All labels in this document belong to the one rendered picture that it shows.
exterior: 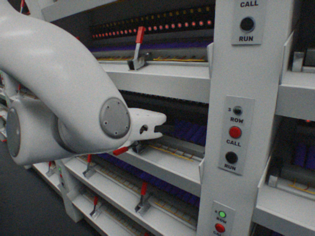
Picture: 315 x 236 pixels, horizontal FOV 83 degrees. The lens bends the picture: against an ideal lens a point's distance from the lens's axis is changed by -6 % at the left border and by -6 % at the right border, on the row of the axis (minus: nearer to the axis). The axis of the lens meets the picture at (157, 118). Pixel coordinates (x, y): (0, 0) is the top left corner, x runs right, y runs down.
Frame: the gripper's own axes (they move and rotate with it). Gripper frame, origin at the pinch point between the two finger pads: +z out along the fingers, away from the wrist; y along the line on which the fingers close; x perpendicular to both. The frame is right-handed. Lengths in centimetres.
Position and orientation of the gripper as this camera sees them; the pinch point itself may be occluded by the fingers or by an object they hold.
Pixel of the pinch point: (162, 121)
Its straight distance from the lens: 47.4
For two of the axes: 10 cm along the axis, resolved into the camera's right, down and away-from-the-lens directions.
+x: -1.3, 9.8, 1.3
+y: -7.9, -1.8, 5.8
